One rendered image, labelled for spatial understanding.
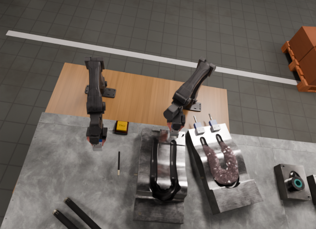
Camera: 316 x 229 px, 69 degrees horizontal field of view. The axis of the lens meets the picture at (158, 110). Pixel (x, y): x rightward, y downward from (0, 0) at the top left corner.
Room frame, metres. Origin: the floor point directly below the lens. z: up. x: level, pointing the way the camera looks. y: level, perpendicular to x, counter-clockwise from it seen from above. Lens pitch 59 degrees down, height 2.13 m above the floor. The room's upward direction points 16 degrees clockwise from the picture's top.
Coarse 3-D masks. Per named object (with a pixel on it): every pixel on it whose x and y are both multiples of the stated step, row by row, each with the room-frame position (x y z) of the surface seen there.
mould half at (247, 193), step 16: (208, 128) 0.74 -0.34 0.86; (224, 128) 0.77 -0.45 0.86; (192, 144) 0.61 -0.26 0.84; (208, 144) 0.63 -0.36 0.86; (224, 160) 0.54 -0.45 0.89; (240, 160) 0.57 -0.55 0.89; (208, 176) 0.43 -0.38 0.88; (240, 176) 0.48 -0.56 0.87; (208, 192) 0.35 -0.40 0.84; (224, 192) 0.36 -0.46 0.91; (240, 192) 0.38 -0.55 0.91; (256, 192) 0.40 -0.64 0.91; (224, 208) 0.28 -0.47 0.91
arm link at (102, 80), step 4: (92, 60) 0.73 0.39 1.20; (96, 60) 0.74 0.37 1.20; (100, 72) 0.74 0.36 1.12; (100, 76) 0.75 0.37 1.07; (100, 80) 0.76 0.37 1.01; (104, 80) 0.82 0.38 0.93; (100, 84) 0.77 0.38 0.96; (104, 84) 0.79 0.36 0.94; (100, 88) 0.77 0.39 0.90; (104, 88) 0.78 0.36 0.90
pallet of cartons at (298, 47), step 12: (300, 36) 2.73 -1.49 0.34; (312, 36) 2.67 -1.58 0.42; (288, 48) 2.73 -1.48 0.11; (300, 48) 2.60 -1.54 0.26; (312, 48) 2.49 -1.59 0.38; (300, 60) 2.49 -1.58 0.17; (312, 60) 2.35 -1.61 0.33; (300, 72) 2.31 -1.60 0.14; (312, 72) 2.23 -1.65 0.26; (300, 84) 2.18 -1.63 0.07; (312, 84) 2.14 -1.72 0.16
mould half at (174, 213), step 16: (144, 128) 0.60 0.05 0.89; (144, 144) 0.50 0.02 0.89; (160, 144) 0.53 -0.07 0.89; (144, 160) 0.41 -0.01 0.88; (160, 160) 0.44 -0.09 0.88; (176, 160) 0.46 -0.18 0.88; (144, 176) 0.31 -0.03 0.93; (160, 176) 0.34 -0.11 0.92; (144, 192) 0.24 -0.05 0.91; (144, 208) 0.18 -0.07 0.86; (160, 208) 0.20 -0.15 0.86; (176, 208) 0.22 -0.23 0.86
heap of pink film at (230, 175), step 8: (224, 144) 0.64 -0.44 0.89; (208, 152) 0.56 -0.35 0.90; (224, 152) 0.58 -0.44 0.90; (232, 152) 0.59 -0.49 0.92; (208, 160) 0.51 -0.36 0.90; (216, 160) 0.51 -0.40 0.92; (232, 160) 0.55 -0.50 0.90; (216, 168) 0.47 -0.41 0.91; (232, 168) 0.51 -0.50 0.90; (216, 176) 0.44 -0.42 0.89; (224, 176) 0.45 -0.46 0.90; (232, 176) 0.46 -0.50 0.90; (224, 184) 0.41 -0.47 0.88
